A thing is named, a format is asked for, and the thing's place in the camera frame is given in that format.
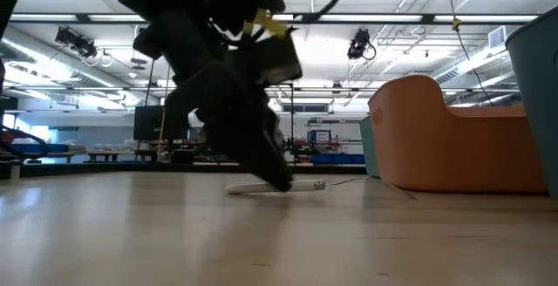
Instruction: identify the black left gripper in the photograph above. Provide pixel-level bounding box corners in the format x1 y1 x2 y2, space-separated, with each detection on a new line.
167 54 292 193

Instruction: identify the white-handled metal fork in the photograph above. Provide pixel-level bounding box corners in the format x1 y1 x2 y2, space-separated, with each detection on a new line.
225 175 418 201

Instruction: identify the blue and white sign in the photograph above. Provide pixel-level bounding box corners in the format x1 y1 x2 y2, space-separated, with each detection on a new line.
307 129 332 144

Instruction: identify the blue storage crate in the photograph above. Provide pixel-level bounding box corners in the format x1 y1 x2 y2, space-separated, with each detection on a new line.
311 153 365 165

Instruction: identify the green teal plastic bin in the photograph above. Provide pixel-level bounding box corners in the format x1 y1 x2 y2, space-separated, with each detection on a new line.
359 114 380 178

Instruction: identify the black computer monitor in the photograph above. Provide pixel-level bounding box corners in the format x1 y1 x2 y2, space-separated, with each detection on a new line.
133 105 167 142

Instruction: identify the background work table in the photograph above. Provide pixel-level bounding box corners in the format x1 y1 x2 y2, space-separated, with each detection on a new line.
86 148 136 163

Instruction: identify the orange plastic bin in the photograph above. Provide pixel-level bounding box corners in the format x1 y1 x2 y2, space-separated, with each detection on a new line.
367 74 549 195

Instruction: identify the black beam with light strips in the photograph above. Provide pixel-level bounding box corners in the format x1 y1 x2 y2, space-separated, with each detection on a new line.
8 12 541 26

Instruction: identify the white air vent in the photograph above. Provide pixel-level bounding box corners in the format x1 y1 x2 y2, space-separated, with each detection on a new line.
487 26 509 50

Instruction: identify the dark teal plastic bin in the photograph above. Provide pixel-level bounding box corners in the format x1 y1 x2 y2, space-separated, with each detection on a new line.
505 5 558 202

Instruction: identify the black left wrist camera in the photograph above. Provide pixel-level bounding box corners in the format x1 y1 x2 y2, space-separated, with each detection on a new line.
243 37 304 87

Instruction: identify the black hanging cable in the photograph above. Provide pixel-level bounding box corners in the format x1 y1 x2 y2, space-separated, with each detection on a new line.
146 58 156 106

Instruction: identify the yellow cable tag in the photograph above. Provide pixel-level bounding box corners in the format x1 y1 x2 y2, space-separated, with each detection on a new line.
242 9 292 38

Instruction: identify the black hanging camera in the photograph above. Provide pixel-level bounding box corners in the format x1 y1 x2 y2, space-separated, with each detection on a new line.
347 27 377 61

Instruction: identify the black table frame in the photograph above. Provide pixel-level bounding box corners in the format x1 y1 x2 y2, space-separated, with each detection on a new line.
0 161 367 179

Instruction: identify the thick black cable loop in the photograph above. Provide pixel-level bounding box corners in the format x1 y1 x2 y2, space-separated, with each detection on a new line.
0 126 51 165

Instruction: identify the black cable with yellow tag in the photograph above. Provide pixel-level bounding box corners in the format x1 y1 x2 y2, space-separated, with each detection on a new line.
446 0 493 105

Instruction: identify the silver ventilation duct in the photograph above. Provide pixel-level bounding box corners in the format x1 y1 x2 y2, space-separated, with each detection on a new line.
0 24 145 104

